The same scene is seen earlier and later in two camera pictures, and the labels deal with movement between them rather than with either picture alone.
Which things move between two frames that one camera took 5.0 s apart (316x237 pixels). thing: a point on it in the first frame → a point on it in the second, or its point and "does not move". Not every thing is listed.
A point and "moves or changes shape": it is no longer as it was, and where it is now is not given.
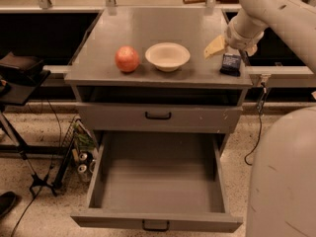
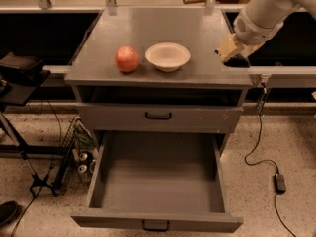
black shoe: [7, 200] → [10, 211]
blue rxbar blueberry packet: [230, 64] moves or changes shape
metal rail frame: [112, 8] does not move
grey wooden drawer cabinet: [159, 70] does not move
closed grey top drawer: [159, 118] does not move
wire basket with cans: [78, 155] does not move
